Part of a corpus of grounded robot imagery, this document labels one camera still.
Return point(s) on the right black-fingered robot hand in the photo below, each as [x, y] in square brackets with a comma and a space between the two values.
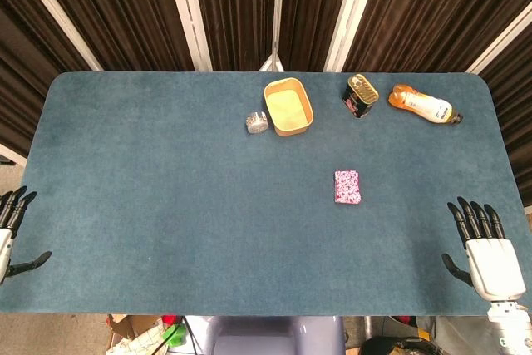
[494, 267]

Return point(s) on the left black-fingered robot hand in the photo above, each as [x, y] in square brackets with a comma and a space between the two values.
[5, 247]

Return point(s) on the red white patterned card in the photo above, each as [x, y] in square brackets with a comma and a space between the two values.
[347, 186]

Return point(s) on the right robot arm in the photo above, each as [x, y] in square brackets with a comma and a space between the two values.
[509, 326]

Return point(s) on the grey cloth cover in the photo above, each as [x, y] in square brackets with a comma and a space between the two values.
[457, 334]

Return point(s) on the black bag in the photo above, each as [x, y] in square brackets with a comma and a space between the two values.
[386, 346]

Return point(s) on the cardboard box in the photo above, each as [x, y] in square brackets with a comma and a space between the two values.
[133, 332]

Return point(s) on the blue felt table mat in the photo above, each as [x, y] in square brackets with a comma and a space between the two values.
[166, 188]

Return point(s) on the orange drink bottle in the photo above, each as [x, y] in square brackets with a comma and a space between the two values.
[424, 105]

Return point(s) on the red object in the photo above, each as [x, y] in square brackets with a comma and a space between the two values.
[169, 319]

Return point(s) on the green plastic object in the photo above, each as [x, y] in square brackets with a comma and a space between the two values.
[174, 335]

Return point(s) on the black luncheon meat can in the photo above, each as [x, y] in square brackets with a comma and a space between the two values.
[359, 95]

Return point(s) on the grey-blue robot torso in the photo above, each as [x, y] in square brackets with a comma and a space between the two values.
[274, 336]

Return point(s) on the tan paper bowl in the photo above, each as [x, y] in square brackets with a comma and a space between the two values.
[289, 109]

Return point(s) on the clear jar of paperclips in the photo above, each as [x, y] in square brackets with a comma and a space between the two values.
[256, 122]

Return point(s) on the thin white frame post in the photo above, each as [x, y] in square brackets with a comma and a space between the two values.
[276, 18]

